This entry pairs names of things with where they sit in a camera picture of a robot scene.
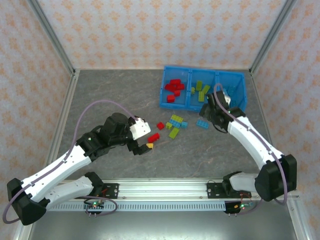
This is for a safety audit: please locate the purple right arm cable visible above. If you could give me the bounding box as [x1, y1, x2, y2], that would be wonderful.
[213, 83, 294, 217]

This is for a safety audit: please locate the small circuit board with LED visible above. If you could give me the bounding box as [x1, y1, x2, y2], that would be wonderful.
[87, 201, 105, 210]
[233, 202, 255, 210]

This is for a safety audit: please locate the aluminium frame post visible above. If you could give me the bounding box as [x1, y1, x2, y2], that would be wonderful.
[26, 0, 77, 76]
[249, 0, 299, 75]

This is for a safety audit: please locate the slotted grey cable duct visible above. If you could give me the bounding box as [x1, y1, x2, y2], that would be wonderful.
[46, 201, 228, 213]

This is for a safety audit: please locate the black board bracket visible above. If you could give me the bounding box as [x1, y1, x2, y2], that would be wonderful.
[223, 200, 253, 215]
[83, 202, 106, 216]

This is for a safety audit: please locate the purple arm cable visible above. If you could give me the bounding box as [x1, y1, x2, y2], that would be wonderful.
[1, 99, 118, 225]
[213, 83, 294, 217]

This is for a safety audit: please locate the blue three-compartment plastic bin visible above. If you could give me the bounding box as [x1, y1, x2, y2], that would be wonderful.
[159, 65, 248, 116]

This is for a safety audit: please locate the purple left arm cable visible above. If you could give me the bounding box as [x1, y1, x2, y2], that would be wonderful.
[1, 99, 118, 225]

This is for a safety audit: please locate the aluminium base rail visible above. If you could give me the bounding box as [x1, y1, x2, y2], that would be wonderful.
[47, 178, 300, 202]

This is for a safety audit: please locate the aluminium side frame rail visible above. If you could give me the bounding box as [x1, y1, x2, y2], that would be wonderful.
[12, 69, 81, 240]
[249, 69, 315, 240]

